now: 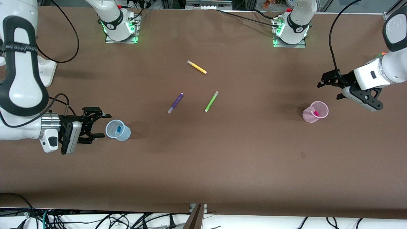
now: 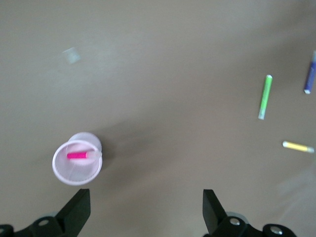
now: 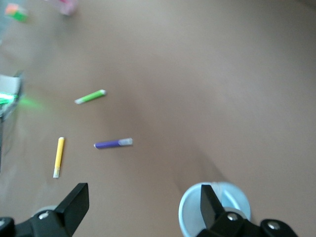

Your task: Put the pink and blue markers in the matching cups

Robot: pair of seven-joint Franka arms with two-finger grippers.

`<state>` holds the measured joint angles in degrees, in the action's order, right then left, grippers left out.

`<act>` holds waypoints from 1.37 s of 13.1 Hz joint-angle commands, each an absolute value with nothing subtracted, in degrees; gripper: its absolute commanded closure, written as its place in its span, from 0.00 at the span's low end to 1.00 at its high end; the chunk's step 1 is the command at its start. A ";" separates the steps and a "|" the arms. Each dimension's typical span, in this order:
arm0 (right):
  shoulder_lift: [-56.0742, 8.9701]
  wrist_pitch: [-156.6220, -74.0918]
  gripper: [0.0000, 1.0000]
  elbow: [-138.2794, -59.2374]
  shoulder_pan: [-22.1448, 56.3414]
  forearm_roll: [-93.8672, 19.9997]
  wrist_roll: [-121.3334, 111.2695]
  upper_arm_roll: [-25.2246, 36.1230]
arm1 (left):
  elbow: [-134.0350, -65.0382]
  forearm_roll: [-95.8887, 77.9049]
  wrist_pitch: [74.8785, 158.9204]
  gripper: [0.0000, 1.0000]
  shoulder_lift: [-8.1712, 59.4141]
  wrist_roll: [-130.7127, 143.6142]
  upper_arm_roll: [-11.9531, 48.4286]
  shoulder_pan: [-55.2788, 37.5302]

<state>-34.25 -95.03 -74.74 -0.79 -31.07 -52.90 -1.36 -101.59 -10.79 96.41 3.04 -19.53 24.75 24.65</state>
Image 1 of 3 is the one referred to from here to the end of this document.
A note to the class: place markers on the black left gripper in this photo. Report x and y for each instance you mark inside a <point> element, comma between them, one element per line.
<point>344,79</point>

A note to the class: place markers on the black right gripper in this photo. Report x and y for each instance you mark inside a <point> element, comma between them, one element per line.
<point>66,124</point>

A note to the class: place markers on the blue marker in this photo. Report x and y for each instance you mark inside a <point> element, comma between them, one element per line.
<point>118,130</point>

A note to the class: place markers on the pink marker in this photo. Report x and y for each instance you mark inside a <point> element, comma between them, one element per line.
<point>314,112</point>

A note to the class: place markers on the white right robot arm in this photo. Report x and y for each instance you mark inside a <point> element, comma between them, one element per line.
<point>19,89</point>

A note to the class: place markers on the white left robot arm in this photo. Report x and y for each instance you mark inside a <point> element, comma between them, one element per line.
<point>394,66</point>

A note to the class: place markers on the light blue plastic cup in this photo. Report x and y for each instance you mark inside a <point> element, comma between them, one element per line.
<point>124,135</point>

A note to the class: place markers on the pink plastic cup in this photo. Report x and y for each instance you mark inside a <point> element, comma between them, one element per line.
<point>307,116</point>

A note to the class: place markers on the white rounded box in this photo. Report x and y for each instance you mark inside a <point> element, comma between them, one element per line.
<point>49,74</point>

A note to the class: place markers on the purple marker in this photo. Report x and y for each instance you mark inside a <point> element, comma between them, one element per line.
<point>175,103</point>

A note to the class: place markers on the small orange object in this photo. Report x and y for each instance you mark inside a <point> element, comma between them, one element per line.
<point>266,3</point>

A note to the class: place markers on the brown table cover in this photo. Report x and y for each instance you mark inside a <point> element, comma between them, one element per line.
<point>203,165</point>

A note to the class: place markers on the yellow marker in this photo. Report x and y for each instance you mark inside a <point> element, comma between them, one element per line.
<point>197,67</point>

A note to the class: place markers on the green marker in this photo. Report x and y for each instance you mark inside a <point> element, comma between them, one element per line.
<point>211,101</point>

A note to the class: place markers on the aluminium table leg profile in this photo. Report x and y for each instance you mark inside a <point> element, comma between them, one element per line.
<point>194,218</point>

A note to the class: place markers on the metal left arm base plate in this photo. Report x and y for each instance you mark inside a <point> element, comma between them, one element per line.
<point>291,45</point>

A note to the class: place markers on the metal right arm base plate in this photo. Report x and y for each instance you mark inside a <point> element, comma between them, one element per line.
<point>135,33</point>

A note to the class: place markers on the silver metal rail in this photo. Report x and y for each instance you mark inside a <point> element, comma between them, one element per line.
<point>208,3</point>

